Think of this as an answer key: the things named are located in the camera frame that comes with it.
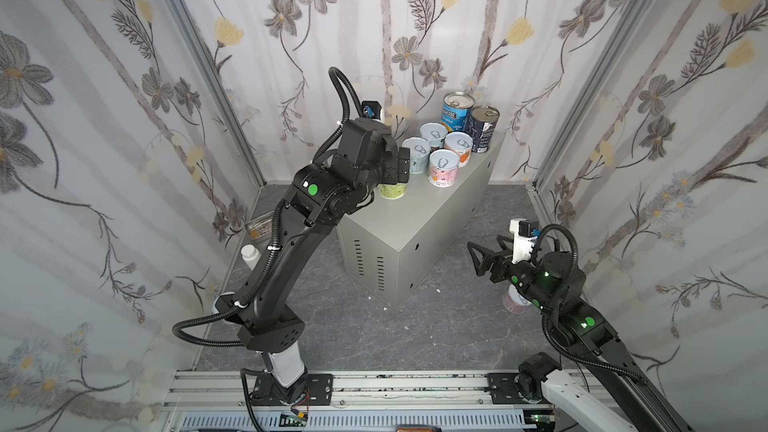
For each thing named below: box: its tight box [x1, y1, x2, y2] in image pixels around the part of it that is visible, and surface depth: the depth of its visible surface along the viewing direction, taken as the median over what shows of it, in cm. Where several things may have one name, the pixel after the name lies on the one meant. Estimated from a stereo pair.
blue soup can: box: [440, 91, 475, 133], surface depth 80 cm
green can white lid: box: [378, 182, 407, 199], surface depth 70 cm
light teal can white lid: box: [401, 136, 431, 174], surface depth 75 cm
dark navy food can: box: [465, 105, 500, 154], surface depth 78 cm
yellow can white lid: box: [212, 291, 235, 314], surface depth 44 cm
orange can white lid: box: [444, 131, 473, 168], surface depth 77 cm
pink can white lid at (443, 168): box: [427, 149, 460, 188], surface depth 72 cm
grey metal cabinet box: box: [336, 134, 505, 311], surface depth 73 cm
